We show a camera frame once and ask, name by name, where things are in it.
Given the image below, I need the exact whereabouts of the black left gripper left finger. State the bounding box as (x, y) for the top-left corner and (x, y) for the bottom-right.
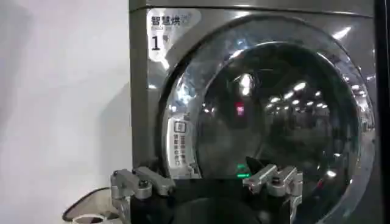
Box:
(110, 166), (177, 215)

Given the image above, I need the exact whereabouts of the white round wrist collar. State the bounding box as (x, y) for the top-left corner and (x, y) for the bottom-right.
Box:
(72, 213), (108, 224)

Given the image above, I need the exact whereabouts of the white number sticker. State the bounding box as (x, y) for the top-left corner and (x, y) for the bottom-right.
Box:
(146, 7), (202, 63)

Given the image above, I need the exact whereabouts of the grey dryer cabinet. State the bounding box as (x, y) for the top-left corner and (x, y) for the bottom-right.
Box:
(128, 0), (379, 224)

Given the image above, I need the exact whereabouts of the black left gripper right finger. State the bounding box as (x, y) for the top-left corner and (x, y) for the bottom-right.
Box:
(242, 156), (303, 215)

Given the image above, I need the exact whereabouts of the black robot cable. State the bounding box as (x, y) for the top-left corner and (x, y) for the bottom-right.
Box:
(62, 186), (112, 223)

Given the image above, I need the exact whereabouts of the round glass dryer door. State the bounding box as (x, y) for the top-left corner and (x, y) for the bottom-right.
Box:
(154, 13), (377, 224)

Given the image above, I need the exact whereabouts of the white door instruction sticker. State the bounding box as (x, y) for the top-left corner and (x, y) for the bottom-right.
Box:
(166, 117), (192, 178)

